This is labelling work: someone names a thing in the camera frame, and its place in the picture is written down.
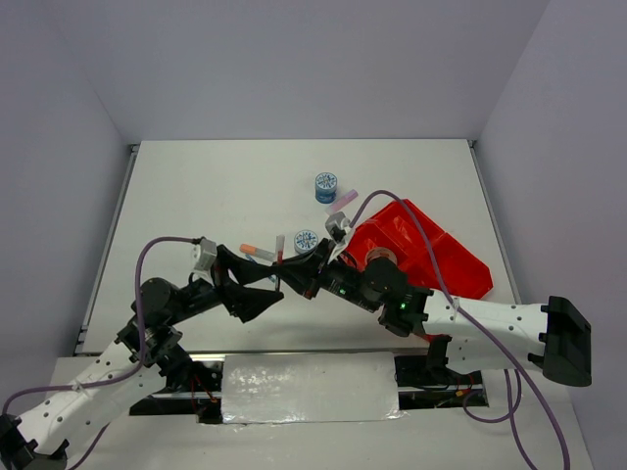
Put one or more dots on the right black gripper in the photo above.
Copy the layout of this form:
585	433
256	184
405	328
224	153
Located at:
303	269

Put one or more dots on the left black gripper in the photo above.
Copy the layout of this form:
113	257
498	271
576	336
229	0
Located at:
240	300

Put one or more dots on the red pen refill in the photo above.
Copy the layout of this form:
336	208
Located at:
279	248

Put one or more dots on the large clear tape roll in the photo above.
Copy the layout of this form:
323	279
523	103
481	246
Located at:
381	253

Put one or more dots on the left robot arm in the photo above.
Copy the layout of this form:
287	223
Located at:
144	358

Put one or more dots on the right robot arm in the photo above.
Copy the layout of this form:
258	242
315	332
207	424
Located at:
467	335

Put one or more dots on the blue pen refill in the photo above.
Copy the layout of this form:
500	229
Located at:
252	259

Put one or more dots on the near blue tape stack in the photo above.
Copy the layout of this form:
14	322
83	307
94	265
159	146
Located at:
305	241

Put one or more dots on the blue tape stack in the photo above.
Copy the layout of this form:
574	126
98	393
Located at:
325	187
305	241

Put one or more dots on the orange capped lead case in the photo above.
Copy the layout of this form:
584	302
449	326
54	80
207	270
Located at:
258	253

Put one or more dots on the far blue tape stack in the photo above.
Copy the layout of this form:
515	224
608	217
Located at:
325	187

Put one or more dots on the pink eraser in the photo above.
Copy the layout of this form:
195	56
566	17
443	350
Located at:
342	202

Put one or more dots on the silver foil base cover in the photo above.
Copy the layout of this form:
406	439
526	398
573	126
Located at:
309	388

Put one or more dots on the red plastic bin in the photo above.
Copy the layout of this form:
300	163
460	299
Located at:
414	237

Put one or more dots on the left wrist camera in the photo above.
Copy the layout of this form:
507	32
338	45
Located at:
204	254

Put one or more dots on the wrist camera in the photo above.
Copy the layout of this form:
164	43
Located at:
204	254
338	227

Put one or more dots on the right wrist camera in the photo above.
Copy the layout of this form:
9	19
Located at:
338	227

